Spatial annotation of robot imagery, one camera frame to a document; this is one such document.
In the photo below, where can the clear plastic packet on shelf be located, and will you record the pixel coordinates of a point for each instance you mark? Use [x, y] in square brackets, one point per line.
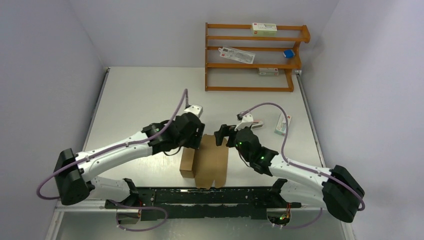
[237, 55]

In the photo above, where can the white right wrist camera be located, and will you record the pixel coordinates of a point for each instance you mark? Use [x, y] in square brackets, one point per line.
[245, 121]

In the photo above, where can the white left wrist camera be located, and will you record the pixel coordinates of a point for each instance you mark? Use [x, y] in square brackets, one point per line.
[195, 109]

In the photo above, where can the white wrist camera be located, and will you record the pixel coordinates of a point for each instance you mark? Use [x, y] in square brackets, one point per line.
[195, 109]
[245, 121]

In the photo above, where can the white flat box bottom shelf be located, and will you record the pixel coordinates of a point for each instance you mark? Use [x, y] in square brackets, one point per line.
[268, 72]

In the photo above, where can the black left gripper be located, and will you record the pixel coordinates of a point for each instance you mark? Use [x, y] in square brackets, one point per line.
[195, 139]

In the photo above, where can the brown cardboard box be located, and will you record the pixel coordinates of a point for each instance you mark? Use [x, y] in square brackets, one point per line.
[207, 165]

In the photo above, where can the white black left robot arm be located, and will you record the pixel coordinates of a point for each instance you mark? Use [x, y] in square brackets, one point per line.
[81, 178]

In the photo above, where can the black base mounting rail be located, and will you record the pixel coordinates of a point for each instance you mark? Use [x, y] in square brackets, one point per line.
[255, 202]

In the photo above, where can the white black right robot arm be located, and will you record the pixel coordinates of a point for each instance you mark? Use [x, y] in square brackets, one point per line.
[333, 189]

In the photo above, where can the blue small object on shelf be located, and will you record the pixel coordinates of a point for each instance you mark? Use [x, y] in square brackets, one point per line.
[289, 53]

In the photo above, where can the orange wooden shelf rack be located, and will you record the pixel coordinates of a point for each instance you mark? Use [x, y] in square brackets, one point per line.
[222, 74]

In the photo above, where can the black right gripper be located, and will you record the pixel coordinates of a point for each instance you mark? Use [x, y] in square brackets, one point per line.
[225, 130]

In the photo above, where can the white green box top shelf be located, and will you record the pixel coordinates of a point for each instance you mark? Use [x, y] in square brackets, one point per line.
[263, 29]

